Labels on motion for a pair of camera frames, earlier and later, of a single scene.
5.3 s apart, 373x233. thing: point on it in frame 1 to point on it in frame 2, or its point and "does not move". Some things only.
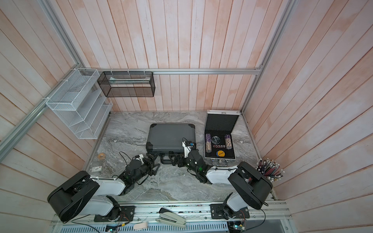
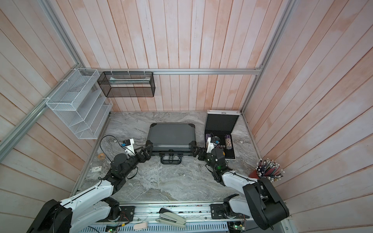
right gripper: (178, 157) to (200, 150)
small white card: (96, 169) does not move
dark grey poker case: (163, 139) does not move
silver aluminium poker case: (219, 143) does not move
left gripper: (151, 164) to (145, 154)
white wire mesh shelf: (80, 104) does not move
